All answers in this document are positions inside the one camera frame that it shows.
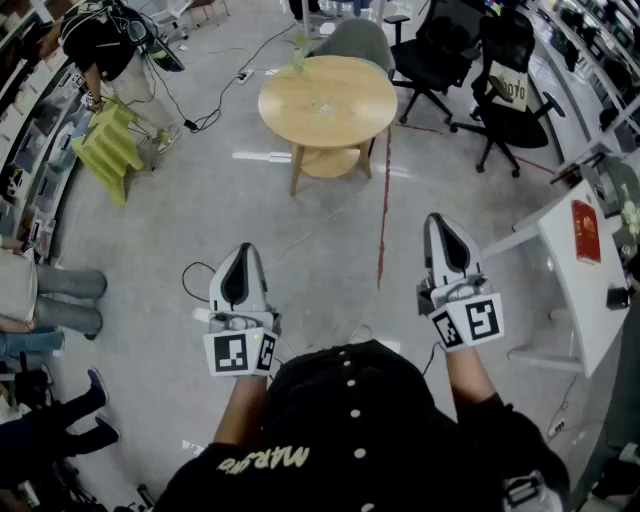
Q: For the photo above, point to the white swivel chair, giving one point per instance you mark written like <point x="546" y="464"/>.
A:
<point x="172" y="17"/>

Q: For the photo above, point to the green step stool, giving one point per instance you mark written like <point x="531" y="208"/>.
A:
<point x="110" y="145"/>

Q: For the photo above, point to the person's white shoe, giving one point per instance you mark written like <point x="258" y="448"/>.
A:
<point x="360" y="332"/>

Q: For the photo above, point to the white waist device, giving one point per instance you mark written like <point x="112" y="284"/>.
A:
<point x="522" y="489"/>

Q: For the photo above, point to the person's right forearm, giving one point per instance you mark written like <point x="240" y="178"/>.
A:
<point x="467" y="380"/>

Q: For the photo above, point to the person's black buttoned shirt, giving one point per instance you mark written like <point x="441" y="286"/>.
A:
<point x="350" y="440"/>

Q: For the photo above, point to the white power strip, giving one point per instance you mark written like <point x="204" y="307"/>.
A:
<point x="244" y="76"/>

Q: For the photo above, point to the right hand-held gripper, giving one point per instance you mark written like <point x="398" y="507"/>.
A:
<point x="480" y="320"/>

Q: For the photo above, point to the round wooden table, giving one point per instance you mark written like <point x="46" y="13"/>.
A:
<point x="300" y="100"/>

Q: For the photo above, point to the red box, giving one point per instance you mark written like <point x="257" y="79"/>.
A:
<point x="586" y="235"/>

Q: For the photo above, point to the grey shell chair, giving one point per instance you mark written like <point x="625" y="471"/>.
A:
<point x="360" y="42"/>

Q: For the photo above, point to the white desk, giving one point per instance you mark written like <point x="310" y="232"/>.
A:
<point x="575" y="290"/>

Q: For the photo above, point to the beige printed tote bag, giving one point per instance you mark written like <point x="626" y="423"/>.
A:
<point x="510" y="90"/>

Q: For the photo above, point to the clear drinking glass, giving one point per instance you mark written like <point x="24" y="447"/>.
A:
<point x="325" y="107"/>

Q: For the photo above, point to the white display counter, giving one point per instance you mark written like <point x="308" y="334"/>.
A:
<point x="590" y="60"/>

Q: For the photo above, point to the black mesh office chair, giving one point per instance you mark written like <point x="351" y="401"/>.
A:
<point x="440" y="45"/>
<point x="505" y="125"/>

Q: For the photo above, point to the green vase with plant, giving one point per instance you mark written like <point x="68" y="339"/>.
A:
<point x="298" y="57"/>

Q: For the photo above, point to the white storage shelf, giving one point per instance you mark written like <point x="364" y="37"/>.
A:
<point x="35" y="125"/>

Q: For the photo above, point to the white flowers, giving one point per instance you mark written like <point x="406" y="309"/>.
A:
<point x="631" y="212"/>

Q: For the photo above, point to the person's left forearm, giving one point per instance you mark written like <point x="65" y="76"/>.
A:
<point x="242" y="410"/>

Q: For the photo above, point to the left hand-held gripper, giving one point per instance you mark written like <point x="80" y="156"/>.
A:
<point x="230" y="352"/>

